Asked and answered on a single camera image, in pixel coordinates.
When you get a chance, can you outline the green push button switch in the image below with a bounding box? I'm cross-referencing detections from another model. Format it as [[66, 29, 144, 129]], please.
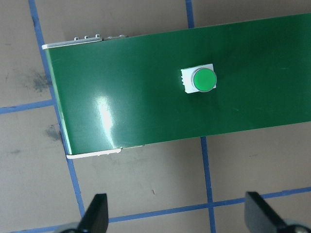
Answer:
[[180, 63, 217, 95]]

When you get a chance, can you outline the green belt conveyor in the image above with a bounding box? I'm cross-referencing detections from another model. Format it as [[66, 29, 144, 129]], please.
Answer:
[[41, 13, 311, 160]]

